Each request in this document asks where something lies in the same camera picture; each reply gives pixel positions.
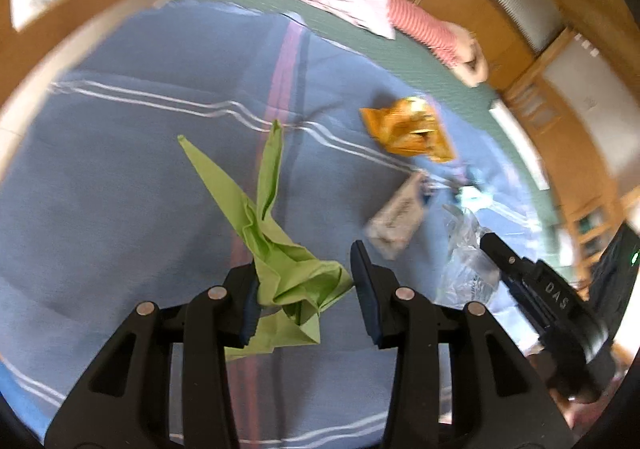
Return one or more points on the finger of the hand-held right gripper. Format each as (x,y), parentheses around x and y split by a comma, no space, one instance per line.
(502,254)

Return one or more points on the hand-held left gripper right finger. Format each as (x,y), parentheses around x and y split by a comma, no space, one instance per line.
(367,299)

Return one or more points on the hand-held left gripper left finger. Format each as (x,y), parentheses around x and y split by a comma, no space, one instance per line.
(247,321)

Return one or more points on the clear plastic bag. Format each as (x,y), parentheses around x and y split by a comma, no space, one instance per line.
(465,269)

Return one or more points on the green paper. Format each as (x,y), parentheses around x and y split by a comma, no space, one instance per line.
(290,274)

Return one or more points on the light blue packet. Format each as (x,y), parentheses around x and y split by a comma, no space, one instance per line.
(472,191)

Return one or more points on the small white packet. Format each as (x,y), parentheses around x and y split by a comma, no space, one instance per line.
(397,219)

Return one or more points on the white flat board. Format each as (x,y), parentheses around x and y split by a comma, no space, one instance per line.
(520,144)

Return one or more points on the orange snack wrapper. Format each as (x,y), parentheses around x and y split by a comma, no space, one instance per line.
(405,129)

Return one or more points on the blue striped blanket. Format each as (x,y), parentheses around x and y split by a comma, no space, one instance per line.
(125,179)

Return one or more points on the striped plush doll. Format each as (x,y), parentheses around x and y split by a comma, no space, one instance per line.
(425,26)

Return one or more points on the frosted glass window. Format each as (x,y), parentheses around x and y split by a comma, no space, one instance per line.
(530,4)

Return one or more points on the green bed mat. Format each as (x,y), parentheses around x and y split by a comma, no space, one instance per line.
(350,44)

